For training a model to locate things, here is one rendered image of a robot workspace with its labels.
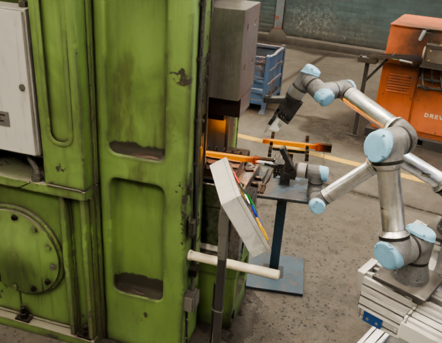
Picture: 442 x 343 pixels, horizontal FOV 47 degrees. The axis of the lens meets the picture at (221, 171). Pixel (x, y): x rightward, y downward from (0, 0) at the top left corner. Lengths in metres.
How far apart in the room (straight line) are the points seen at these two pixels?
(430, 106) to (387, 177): 3.99
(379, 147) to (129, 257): 1.38
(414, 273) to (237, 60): 1.15
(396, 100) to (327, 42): 4.49
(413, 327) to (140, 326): 1.39
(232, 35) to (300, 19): 8.14
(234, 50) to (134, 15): 0.45
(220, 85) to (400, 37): 3.74
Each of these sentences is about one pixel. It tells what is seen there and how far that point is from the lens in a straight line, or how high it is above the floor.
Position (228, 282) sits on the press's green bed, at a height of 0.33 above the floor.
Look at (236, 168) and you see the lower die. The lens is 2.57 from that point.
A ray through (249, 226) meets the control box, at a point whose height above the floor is 1.06.
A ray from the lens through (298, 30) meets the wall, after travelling 10.44.
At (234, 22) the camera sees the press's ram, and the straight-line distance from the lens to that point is 2.27.
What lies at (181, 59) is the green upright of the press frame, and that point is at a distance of 2.10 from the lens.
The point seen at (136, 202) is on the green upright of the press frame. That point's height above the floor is 0.86.
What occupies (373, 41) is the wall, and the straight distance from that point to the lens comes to 10.09.
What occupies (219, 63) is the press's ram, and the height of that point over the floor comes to 1.53.
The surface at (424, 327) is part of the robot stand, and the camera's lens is 2.20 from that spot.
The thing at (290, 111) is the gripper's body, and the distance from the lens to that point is 2.32.
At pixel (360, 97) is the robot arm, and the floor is 1.47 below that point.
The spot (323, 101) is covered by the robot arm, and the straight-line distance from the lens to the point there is 2.19.
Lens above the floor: 2.08
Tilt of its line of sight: 26 degrees down
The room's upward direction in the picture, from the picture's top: 4 degrees clockwise
